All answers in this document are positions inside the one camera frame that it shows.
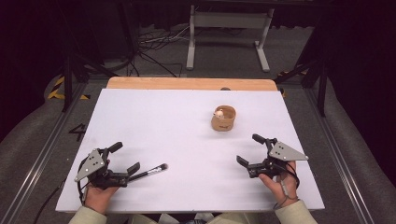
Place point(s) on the white metal stand frame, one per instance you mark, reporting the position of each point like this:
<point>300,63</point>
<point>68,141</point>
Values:
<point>230,20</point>

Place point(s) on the black tripod stand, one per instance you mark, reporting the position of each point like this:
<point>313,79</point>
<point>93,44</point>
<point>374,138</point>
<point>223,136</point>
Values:
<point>322,87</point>
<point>67,77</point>

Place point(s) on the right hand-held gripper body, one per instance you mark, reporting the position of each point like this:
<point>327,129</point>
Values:
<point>285,152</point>

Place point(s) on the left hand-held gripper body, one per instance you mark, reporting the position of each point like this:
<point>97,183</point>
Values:
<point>93,163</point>

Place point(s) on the white table cover board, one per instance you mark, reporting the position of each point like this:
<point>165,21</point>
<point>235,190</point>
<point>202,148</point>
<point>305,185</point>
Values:
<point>174,140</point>

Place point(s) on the person's torso clothing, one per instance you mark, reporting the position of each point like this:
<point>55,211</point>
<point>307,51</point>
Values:
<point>199,219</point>

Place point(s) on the person's left hand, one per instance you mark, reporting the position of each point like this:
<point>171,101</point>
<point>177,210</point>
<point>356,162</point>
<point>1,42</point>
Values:
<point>99,199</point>

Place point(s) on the black makeup brush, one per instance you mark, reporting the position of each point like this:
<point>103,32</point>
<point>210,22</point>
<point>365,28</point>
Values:
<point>149,171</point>

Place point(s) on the brown round holder cup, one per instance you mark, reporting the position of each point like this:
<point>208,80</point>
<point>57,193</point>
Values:
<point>223,123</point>

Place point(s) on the person's right hand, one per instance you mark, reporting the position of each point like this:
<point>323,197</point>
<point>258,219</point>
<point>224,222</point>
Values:
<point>288,193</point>

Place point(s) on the aluminium floor rail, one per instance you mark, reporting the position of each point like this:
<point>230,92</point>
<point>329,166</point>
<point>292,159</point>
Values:
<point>339,155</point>
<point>40,161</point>

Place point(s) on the small beige round item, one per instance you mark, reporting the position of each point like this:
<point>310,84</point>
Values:
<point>219,114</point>

